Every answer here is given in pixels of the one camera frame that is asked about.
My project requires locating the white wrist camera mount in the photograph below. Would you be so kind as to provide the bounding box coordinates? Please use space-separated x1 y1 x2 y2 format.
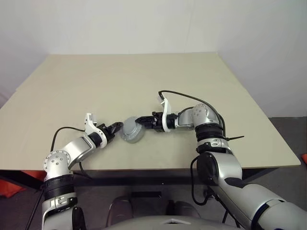
157 95 173 133
83 113 108 148

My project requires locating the red fabric bag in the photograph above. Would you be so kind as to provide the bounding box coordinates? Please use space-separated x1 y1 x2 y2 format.
0 170 46 198

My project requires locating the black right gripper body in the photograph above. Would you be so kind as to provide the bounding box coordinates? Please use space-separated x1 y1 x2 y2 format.
151 111 164 133

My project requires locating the black table frame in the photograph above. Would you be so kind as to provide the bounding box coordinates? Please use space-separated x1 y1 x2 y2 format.
0 165 276 195

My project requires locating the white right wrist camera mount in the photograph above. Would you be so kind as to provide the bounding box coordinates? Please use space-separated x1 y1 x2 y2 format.
157 95 173 133

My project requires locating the dark rounded shape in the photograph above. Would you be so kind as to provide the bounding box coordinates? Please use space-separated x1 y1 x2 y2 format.
106 196 135 227

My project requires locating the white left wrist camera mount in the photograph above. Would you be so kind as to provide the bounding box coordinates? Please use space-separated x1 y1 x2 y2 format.
83 113 108 148

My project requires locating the grey robot torso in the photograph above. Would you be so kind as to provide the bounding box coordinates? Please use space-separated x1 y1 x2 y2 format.
100 214 243 230

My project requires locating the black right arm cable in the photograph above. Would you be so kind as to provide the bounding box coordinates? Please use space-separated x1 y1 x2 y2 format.
157 90 242 228

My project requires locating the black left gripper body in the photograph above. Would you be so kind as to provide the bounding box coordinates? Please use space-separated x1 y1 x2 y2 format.
96 123 115 142

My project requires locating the black zip tie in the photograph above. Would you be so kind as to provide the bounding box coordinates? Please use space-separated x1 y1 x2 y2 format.
224 135 245 142

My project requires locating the grey round motor lid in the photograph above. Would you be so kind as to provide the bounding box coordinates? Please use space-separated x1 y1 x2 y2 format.
122 116 142 138

